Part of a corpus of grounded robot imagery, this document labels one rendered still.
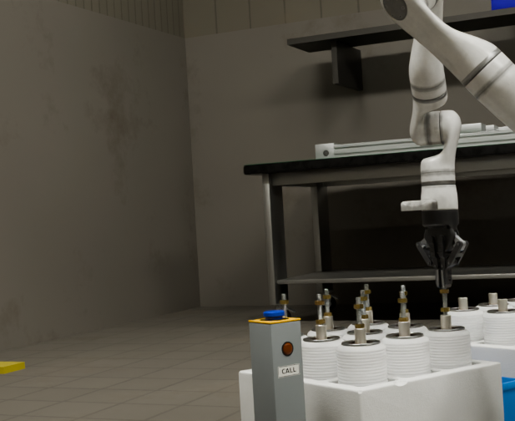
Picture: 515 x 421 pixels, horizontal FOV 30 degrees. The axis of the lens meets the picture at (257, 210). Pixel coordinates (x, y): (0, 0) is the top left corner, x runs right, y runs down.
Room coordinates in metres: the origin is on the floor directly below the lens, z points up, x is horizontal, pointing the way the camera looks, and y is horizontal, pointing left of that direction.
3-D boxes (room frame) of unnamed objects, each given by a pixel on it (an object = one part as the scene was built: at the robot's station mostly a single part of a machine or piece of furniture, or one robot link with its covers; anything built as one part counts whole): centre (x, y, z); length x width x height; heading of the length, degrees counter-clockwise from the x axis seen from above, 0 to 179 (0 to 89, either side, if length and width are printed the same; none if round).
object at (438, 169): (2.02, -0.39, 0.63); 0.09 x 0.07 x 0.15; 72
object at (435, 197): (2.02, -0.36, 0.53); 0.11 x 0.09 x 0.06; 127
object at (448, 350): (2.02, -0.38, 0.16); 0.10 x 0.10 x 0.18
